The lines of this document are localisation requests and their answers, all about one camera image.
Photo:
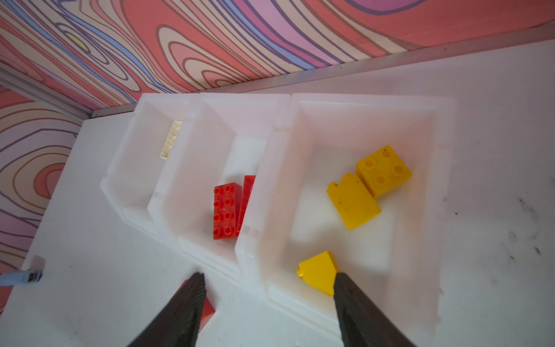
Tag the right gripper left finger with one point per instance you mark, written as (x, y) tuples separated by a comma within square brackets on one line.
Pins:
[(178, 323)]

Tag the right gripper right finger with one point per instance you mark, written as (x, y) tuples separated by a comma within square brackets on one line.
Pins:
[(361, 322)]

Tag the yellow small lego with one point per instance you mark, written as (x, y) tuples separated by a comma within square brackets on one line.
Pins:
[(319, 272)]

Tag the red long lego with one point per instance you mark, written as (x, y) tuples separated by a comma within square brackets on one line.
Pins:
[(227, 206)]

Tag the cream long lego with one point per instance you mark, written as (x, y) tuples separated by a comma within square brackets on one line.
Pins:
[(170, 139)]

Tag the right white plastic bin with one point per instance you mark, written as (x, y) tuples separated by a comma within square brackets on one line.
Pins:
[(395, 259)]

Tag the white plastic bin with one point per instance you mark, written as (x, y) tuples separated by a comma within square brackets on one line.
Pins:
[(131, 178), (395, 259), (222, 139)]

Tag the left white plastic bin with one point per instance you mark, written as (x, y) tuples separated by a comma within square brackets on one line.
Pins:
[(131, 178)]

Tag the middle white plastic bin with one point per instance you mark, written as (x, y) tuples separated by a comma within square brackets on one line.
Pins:
[(222, 139)]

